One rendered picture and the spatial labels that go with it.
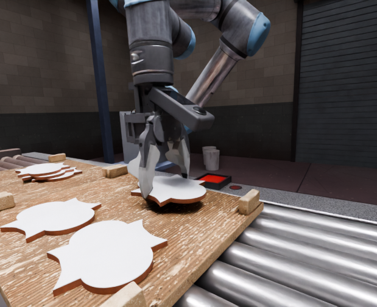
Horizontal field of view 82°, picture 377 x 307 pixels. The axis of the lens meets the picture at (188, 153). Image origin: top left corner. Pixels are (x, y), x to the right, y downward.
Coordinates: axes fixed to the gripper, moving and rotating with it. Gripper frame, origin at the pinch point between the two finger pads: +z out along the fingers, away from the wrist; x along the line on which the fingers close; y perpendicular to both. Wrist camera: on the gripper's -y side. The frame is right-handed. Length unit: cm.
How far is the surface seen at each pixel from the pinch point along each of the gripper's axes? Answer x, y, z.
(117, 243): 14.8, -4.5, 2.5
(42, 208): 16.1, 16.6, 2.0
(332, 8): -464, 23, -184
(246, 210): -2.5, -14.2, 2.5
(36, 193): 13.3, 30.0, 2.6
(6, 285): 25.0, 0.0, 3.2
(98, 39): -239, 409, -181
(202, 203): -2.9, -5.3, 3.3
